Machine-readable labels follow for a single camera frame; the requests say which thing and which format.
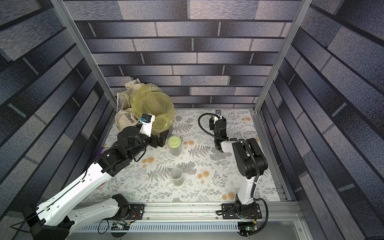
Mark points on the glass jar with green lid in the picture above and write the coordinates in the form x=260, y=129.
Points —
x=174, y=144

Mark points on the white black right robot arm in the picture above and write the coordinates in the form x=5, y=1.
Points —
x=251, y=164

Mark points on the short frosted plastic cup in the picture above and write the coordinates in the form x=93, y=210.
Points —
x=176, y=175

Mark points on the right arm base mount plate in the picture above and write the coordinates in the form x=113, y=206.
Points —
x=236, y=211

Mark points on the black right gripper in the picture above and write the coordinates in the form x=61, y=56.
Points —
x=218, y=120

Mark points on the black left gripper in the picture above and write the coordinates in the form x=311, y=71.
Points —
x=156, y=143

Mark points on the grey mesh waste bin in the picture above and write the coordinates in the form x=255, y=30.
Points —
x=165, y=134

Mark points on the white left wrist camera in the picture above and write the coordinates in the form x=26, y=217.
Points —
x=147, y=121

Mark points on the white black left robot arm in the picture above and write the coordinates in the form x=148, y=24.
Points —
x=57, y=218

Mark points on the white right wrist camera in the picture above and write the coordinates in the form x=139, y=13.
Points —
x=218, y=115

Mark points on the yellow plastic bin liner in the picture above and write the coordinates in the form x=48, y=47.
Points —
x=150, y=99

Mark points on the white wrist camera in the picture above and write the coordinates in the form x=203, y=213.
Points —
x=218, y=115
x=147, y=121

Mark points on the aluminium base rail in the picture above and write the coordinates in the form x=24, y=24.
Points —
x=198, y=218

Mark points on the floral patterned table mat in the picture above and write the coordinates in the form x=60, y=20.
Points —
x=209, y=175

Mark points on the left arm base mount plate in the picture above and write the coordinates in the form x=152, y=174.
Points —
x=133, y=213

